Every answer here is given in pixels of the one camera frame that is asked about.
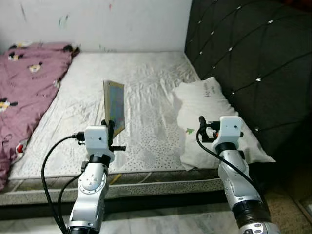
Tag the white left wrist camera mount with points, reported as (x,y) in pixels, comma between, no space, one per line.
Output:
(99,141)

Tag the white pillow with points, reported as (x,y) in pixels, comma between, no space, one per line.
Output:
(209,102)

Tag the black tufted headboard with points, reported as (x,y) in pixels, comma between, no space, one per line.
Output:
(258,58)

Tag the brown floor mat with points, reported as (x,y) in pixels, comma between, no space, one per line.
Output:
(290,214)

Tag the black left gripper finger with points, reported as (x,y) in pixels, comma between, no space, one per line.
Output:
(110,131)

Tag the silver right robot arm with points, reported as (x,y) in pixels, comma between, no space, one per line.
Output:
(243,190)

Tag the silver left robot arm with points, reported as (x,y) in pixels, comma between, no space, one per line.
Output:
(90,195)

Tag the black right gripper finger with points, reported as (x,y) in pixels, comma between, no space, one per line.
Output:
(203,125)

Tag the pink cartoon mouse blanket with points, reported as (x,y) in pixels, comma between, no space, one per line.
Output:
(29,83)

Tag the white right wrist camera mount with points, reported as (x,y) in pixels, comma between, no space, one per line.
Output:
(229,132)

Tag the dark bed base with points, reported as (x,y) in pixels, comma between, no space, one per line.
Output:
(146,204)

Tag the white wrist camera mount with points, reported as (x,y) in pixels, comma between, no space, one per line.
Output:
(99,141)
(229,132)

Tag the colourful children's book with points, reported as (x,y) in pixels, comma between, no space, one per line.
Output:
(116,105)

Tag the white quilted mattress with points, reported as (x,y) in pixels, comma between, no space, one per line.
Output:
(146,87)

